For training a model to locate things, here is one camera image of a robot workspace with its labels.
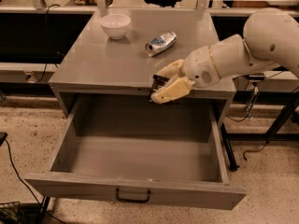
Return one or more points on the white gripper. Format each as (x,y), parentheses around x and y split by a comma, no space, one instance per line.
(198,66)

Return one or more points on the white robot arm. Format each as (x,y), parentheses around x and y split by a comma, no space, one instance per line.
(269,36)

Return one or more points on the open grey top drawer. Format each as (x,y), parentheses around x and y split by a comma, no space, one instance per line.
(182,166)

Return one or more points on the grey metal drawer cabinet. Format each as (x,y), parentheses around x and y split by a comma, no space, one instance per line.
(109,80)

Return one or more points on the crushed silver blue can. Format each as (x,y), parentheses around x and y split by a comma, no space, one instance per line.
(161,43)

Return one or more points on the white ceramic bowl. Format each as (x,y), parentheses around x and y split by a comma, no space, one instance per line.
(116,26)

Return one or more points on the black table leg frame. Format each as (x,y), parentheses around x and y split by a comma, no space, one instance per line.
(290,102)

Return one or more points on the black drawer handle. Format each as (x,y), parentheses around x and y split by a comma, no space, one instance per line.
(131,197)

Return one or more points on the wire basket bottom left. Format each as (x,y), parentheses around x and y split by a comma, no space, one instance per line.
(11,213)

